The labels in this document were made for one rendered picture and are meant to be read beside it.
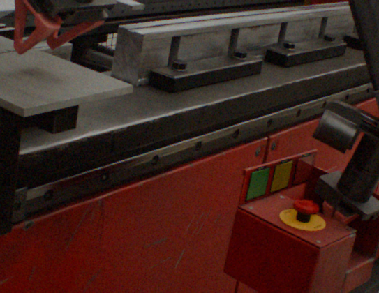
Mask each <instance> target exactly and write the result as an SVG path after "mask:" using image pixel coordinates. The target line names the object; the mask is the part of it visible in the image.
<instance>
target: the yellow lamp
mask: <svg viewBox="0 0 379 293"><path fill-rule="evenodd" d="M291 166H292V161H291V162H289V163H284V164H282V165H278V166H276V169H275V173H274V179H273V181H272V187H271V191H270V192H274V191H276V190H279V189H282V188H285V187H288V181H289V178H290V169H291Z"/></svg>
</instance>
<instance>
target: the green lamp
mask: <svg viewBox="0 0 379 293"><path fill-rule="evenodd" d="M269 171H270V167H269V168H267V169H263V170H259V171H257V172H253V173H252V175H251V181H250V185H249V189H248V195H247V198H246V199H247V200H249V199H251V198H254V197H257V196H259V195H263V194H264V193H265V190H266V187H267V180H268V178H269Z"/></svg>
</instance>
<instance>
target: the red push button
mask: <svg viewBox="0 0 379 293"><path fill-rule="evenodd" d="M293 207H294V209H295V211H296V212H297V214H296V217H295V219H296V220H297V221H300V222H303V223H308V222H310V219H311V215H313V214H316V213H317V212H318V205H317V204H315V203H314V202H313V201H311V200H308V199H305V200H296V201H294V203H293Z"/></svg>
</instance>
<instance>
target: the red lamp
mask: <svg viewBox="0 0 379 293"><path fill-rule="evenodd" d="M312 161H313V155H311V156H307V157H305V158H300V159H299V160H298V163H297V168H296V172H295V177H294V180H293V184H296V183H299V182H302V181H305V180H308V178H309V172H310V169H311V164H312Z"/></svg>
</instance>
